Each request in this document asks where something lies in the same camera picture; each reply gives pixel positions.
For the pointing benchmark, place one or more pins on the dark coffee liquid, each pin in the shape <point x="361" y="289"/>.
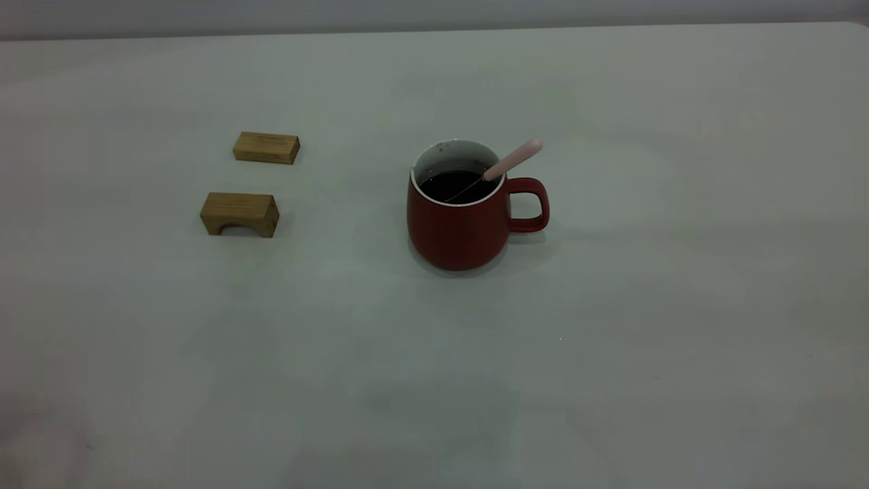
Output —
<point x="441" y="187"/>

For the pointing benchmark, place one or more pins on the arched wooden block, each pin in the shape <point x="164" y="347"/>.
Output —
<point x="241" y="207"/>

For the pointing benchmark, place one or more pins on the red ceramic mug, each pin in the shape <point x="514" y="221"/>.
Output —
<point x="455" y="234"/>

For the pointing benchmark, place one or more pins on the flat wooden block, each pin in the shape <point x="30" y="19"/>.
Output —
<point x="268" y="148"/>

